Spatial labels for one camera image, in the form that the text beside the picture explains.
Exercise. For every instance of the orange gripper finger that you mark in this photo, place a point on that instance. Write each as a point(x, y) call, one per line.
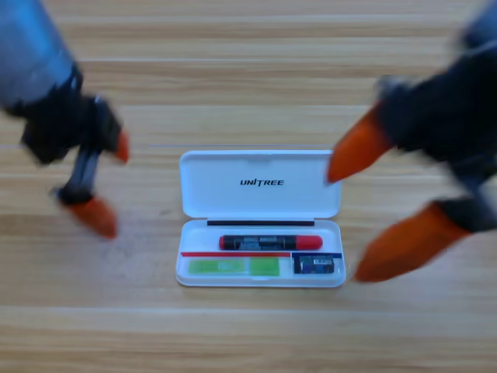
point(407, 245)

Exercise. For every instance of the red and black marker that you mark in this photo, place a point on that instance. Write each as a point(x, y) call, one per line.
point(272, 242)

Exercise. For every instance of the eraser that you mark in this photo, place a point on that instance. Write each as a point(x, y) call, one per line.
point(314, 264)

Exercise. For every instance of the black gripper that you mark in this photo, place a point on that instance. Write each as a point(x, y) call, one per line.
point(446, 112)
point(66, 124)

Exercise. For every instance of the white Unitree pencil case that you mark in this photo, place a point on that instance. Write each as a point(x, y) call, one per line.
point(260, 202)

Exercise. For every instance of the green and white glue stick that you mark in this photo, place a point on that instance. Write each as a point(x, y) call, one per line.
point(233, 267)

